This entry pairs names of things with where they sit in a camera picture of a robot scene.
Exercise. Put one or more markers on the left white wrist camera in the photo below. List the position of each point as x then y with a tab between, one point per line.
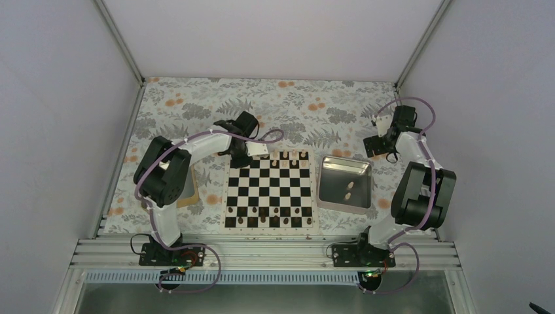
256	149

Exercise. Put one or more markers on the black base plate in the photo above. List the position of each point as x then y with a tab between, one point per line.
153	254
350	255

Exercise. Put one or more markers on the black white chessboard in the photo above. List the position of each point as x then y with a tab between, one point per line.
261	185

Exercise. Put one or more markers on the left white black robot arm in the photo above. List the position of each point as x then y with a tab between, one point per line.
162	174

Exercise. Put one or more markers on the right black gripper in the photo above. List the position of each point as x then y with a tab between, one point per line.
377	147

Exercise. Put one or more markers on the empty metal tray wooden rim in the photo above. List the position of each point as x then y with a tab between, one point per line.
190	194

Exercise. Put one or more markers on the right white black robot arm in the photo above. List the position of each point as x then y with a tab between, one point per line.
423	195

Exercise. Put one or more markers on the aluminium rail frame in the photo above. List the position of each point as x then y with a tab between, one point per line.
255	255

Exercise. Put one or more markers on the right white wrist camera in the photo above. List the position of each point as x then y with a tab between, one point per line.
382	124

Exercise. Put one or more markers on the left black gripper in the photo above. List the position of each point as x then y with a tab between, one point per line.
237	163

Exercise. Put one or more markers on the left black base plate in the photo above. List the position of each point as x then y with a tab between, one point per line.
153	254

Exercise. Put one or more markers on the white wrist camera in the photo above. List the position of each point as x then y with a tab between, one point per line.
382	124
256	149

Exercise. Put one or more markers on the metal tray with light pieces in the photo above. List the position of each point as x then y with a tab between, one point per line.
334	176

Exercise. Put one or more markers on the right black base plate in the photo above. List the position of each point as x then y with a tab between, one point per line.
350	255

